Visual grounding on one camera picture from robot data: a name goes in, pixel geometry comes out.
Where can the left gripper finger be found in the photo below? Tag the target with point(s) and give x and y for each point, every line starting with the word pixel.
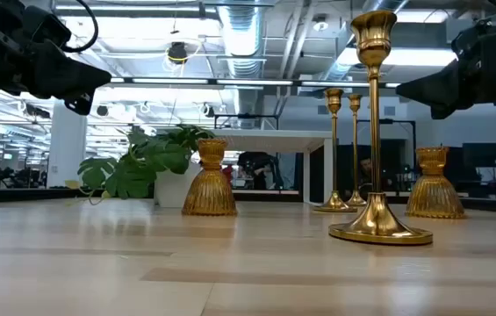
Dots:
pixel 67 74
pixel 78 103

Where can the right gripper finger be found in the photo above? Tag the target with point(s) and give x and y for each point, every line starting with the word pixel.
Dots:
pixel 445 85
pixel 441 110

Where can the amber glass candle holder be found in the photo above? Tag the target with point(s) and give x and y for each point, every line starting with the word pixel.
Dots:
pixel 434 197
pixel 210 193

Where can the tall brass candlestick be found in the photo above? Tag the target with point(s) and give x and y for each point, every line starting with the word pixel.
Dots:
pixel 356 201

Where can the short brass candlestick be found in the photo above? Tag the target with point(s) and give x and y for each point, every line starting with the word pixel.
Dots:
pixel 377 219

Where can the medium brass candlestick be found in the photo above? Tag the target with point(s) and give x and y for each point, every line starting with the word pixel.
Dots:
pixel 335 205

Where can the black monitor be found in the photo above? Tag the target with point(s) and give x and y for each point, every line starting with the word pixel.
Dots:
pixel 484 154

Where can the artificial green leafy plant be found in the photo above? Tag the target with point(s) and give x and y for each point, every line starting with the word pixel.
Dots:
pixel 142 171

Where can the person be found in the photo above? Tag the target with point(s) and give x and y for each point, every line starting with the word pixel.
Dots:
pixel 366 169

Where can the black ceiling device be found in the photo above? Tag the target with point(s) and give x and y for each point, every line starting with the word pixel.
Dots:
pixel 177 52

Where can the white plant pot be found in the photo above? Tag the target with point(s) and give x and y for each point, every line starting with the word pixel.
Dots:
pixel 170 188

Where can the long ceiling light strip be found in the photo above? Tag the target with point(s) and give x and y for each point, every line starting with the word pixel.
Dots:
pixel 252 82

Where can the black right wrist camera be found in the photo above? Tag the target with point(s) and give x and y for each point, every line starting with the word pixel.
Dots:
pixel 471 41

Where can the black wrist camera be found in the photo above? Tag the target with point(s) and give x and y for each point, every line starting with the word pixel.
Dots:
pixel 48 26
pixel 471 41

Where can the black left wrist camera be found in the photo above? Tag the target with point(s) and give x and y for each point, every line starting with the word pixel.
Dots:
pixel 48 26

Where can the silver ventilation duct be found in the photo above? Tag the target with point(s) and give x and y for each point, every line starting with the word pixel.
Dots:
pixel 241 39

